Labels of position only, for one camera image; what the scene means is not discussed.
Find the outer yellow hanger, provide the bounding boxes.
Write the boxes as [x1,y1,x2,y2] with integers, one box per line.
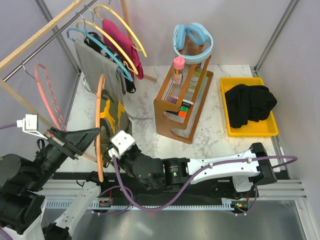
[93,4,148,58]

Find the green booklet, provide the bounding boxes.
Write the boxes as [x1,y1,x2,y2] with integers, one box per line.
[187,68,208,96]

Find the pink hanger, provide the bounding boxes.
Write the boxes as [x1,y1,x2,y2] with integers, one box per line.
[21,61,67,131]

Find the inner yellow hanger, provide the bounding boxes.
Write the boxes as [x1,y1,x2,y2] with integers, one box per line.
[75,19,139,76]

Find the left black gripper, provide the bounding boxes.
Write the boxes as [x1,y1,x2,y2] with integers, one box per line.
[25,124,102,190]

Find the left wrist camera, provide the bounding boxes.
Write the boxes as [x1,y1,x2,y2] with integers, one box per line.
[16,113,48,140]

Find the camouflage trousers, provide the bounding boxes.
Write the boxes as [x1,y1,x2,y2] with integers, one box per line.
[99,89,132,168]

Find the orange cube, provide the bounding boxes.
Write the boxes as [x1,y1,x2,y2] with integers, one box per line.
[178,111,187,118]

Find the magenta trousers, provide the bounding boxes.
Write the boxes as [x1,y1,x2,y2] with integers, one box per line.
[102,19,144,80]

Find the wooden desk shelf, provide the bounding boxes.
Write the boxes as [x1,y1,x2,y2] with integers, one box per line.
[153,59,214,144]

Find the grey trousers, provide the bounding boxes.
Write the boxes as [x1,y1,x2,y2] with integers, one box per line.
[74,39,126,102]

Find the wooden clothes rack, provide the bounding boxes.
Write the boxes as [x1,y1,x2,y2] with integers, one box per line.
[0,0,158,166]

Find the pink cap bottle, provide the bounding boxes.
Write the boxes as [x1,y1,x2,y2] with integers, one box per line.
[171,56,185,85]

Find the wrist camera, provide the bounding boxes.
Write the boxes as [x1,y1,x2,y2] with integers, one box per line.
[16,113,48,140]
[108,130,135,159]

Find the yellow plastic tray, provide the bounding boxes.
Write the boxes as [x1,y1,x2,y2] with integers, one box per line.
[220,77,279,138]

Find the blue hanger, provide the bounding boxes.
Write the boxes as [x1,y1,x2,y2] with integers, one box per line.
[66,21,138,82]

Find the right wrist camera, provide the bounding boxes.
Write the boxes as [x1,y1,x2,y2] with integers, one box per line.
[108,130,135,159]

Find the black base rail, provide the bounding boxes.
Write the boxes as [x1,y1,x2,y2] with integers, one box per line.
[53,172,256,208]

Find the yellow hanger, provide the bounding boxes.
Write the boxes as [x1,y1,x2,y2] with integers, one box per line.
[75,19,139,76]
[93,4,148,58]

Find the white marker pen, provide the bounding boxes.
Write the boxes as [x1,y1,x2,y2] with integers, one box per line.
[182,100,194,106]

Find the orange hanger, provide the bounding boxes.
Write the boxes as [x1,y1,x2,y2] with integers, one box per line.
[95,73,106,183]

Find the light blue headphones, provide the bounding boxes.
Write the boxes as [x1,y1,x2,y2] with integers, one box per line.
[172,22,214,65]

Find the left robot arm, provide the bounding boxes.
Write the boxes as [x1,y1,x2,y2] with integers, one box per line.
[0,127,110,240]

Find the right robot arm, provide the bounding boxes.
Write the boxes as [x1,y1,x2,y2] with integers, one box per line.
[108,142,277,197]

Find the green cube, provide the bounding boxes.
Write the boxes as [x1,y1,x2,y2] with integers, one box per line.
[180,106,189,113]

